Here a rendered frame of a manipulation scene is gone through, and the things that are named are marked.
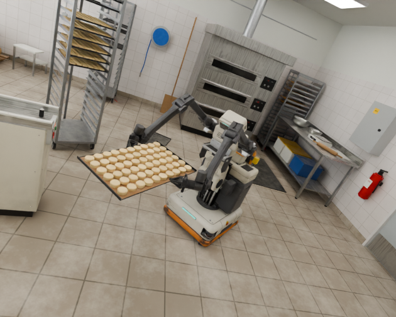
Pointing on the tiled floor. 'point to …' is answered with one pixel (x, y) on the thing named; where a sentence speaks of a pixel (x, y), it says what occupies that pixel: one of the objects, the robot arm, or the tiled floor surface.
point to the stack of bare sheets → (158, 139)
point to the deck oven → (232, 78)
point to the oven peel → (175, 84)
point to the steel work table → (318, 160)
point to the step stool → (29, 56)
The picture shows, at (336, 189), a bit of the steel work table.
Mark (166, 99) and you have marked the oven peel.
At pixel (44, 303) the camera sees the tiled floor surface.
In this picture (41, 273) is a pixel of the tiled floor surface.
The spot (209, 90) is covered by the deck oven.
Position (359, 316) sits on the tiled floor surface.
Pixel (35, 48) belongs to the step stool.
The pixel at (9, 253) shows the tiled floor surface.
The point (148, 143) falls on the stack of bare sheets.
